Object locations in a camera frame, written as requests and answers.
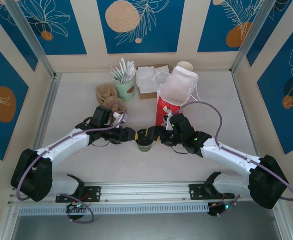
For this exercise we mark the green paper coffee cup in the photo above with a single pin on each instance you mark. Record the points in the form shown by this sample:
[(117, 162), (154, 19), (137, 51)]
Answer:
[(144, 149)]

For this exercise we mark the red white paper bag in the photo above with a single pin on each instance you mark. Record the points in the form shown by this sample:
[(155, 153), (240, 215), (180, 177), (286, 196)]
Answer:
[(162, 112)]

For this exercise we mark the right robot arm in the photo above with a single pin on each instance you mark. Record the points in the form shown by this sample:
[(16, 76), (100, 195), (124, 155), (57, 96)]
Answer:
[(236, 157)]

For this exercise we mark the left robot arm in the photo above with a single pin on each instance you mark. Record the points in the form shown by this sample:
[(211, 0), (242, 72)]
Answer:
[(61, 147)]

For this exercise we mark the black cup lid stack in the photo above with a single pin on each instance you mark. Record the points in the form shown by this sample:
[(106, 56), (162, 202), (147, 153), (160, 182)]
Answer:
[(115, 142)]

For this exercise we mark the green straw holder cup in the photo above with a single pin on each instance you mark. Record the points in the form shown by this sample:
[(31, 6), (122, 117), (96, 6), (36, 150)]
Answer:
[(125, 92)]

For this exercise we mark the cardboard napkin box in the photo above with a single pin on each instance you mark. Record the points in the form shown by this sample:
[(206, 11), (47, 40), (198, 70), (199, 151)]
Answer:
[(149, 96)]

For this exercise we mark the white wrapped straw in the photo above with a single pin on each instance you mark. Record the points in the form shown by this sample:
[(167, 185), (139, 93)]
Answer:
[(130, 70), (116, 73), (123, 68), (133, 73)]

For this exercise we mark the white napkin stack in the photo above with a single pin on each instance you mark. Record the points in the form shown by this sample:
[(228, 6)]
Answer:
[(146, 80)]

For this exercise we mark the cream paper cup stack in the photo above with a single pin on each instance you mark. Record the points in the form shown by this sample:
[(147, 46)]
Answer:
[(185, 65)]

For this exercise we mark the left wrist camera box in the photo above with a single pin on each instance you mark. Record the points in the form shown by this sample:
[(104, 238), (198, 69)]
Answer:
[(117, 117)]

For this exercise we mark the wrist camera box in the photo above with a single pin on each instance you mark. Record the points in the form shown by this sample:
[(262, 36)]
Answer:
[(168, 120), (117, 117)]

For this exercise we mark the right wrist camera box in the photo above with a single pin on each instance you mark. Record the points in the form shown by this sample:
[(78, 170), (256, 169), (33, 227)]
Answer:
[(168, 120)]

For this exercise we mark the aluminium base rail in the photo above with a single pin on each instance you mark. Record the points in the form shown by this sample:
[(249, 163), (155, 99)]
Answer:
[(146, 192)]

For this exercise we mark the aluminium side rail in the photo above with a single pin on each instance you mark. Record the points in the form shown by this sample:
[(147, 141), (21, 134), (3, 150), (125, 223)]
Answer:
[(49, 100)]

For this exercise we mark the aluminium frame post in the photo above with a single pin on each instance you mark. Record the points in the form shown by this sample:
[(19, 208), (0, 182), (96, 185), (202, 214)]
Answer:
[(34, 42), (251, 37)]

